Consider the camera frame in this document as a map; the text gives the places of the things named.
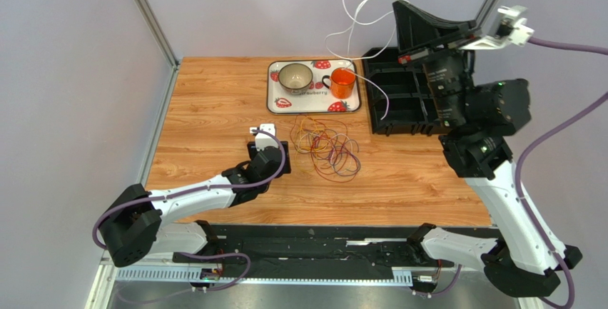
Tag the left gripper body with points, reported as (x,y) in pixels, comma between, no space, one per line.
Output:
(286,168)

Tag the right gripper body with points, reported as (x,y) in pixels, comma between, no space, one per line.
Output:
(438,45)

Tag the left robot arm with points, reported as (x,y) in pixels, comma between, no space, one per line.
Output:
(140,222)

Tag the black compartment organizer box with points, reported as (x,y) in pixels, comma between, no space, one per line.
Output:
(399,99)

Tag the white strawberry tray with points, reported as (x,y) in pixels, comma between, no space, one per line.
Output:
(318,98)

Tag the orange mug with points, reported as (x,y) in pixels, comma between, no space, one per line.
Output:
(341,82)

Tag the beige ceramic bowl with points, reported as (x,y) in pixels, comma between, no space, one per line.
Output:
(295,78)

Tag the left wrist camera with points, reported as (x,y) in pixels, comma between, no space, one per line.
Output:
(264,136)

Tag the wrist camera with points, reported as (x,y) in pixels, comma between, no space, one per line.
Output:
(509,27)
(264,136)

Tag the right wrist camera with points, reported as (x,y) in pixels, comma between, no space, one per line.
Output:
(509,27)

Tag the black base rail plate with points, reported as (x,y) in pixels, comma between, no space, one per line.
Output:
(317,252)

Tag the aluminium frame post left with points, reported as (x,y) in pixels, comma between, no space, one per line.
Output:
(155,28)

